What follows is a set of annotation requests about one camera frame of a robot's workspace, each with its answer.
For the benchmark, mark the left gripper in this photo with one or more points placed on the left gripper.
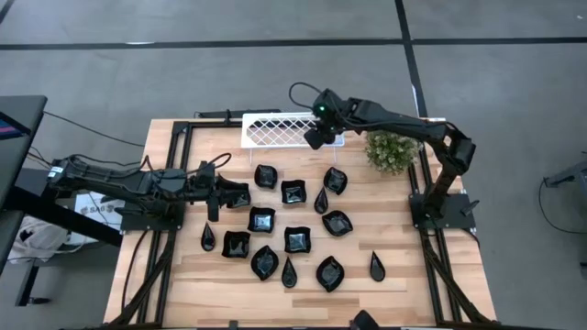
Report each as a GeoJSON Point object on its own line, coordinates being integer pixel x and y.
{"type": "Point", "coordinates": [213, 192]}

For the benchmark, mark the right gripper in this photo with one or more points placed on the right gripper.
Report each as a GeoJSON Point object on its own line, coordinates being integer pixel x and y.
{"type": "Point", "coordinates": [335, 121]}

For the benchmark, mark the black square mini plate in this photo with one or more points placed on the black square mini plate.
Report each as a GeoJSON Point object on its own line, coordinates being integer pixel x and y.
{"type": "Point", "coordinates": [236, 245]}
{"type": "Point", "coordinates": [266, 176]}
{"type": "Point", "coordinates": [297, 240]}
{"type": "Point", "coordinates": [261, 221]}
{"type": "Point", "coordinates": [238, 199]}
{"type": "Point", "coordinates": [293, 192]}

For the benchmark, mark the black teardrop mini plate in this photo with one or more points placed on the black teardrop mini plate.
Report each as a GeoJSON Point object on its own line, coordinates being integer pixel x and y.
{"type": "Point", "coordinates": [208, 238]}
{"type": "Point", "coordinates": [289, 275]}
{"type": "Point", "coordinates": [321, 202]}
{"type": "Point", "coordinates": [377, 269]}

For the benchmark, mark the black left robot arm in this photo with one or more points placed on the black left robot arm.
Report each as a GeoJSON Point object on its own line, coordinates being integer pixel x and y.
{"type": "Point", "coordinates": [114, 181]}

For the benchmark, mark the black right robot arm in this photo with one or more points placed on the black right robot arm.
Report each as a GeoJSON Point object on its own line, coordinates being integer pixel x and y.
{"type": "Point", "coordinates": [403, 121]}

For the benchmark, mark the black bar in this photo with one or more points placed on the black bar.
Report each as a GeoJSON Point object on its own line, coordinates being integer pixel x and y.
{"type": "Point", "coordinates": [247, 113]}

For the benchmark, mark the potted green artificial plant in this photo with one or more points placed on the potted green artificial plant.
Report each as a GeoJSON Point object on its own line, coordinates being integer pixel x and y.
{"type": "Point", "coordinates": [391, 151]}

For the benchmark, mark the white cardboard box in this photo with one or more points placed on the white cardboard box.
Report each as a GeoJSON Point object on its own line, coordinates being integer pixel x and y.
{"type": "Point", "coordinates": [91, 208]}

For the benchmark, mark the white bag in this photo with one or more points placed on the white bag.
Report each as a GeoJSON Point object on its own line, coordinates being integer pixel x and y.
{"type": "Point", "coordinates": [36, 238]}

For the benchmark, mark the black office desk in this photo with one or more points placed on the black office desk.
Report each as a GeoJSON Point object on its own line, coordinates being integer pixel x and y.
{"type": "Point", "coordinates": [23, 114]}

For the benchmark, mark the computer screen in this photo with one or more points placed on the computer screen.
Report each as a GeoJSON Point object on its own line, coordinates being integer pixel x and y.
{"type": "Point", "coordinates": [9, 130]}

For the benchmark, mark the grey metal stand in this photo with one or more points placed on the grey metal stand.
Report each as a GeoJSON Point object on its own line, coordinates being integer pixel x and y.
{"type": "Point", "coordinates": [571, 174]}

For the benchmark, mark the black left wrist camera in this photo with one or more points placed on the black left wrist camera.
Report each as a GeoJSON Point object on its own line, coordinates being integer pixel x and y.
{"type": "Point", "coordinates": [206, 173]}

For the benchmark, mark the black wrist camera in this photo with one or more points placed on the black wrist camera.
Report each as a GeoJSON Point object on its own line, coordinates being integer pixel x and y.
{"type": "Point", "coordinates": [206, 173]}
{"type": "Point", "coordinates": [324, 98]}

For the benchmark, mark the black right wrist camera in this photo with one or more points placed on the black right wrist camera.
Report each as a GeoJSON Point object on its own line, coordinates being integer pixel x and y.
{"type": "Point", "coordinates": [324, 98]}

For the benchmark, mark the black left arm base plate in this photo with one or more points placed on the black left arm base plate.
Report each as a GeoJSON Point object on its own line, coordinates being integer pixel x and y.
{"type": "Point", "coordinates": [151, 224]}

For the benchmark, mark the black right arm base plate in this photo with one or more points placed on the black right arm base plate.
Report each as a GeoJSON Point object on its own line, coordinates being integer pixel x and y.
{"type": "Point", "coordinates": [458, 216]}

